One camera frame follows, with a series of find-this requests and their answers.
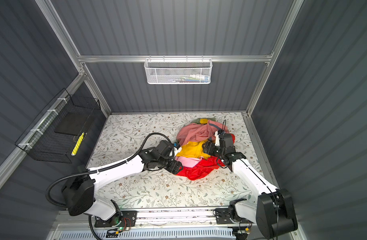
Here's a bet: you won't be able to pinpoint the light pink cloth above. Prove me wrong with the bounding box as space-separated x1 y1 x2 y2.
174 147 202 168

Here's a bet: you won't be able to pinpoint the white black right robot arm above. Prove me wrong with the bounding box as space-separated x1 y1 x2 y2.
202 131 298 239

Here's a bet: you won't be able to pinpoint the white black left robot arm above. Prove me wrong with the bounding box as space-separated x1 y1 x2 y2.
61 140 183 221

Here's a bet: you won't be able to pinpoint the red cloth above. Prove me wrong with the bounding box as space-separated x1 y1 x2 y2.
177 133 231 181

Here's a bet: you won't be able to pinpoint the yellow cloth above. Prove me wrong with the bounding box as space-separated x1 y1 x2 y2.
176 123 214 159

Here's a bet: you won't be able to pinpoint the dusty rose cloth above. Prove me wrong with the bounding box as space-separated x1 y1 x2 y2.
176 120 229 146

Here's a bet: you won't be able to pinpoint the olive green cloth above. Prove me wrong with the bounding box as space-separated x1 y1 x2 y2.
191 118 216 125

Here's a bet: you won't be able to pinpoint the items in white basket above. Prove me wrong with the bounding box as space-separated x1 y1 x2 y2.
168 74 210 84

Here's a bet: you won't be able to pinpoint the yellow green marker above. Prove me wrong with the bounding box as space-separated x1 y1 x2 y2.
71 133 85 156

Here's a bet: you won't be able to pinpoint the black flat pad in basket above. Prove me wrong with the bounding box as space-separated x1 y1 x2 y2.
54 113 95 136

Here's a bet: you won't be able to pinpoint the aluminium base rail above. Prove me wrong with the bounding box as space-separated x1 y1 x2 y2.
113 206 253 230

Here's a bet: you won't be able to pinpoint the white wire mesh basket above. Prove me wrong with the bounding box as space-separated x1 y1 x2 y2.
144 58 213 85

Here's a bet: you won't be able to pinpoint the black corrugated cable hose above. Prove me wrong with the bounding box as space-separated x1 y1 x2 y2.
45 132 173 240

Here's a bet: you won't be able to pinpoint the black wire basket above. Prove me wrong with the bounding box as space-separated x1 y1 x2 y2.
15 90 101 164

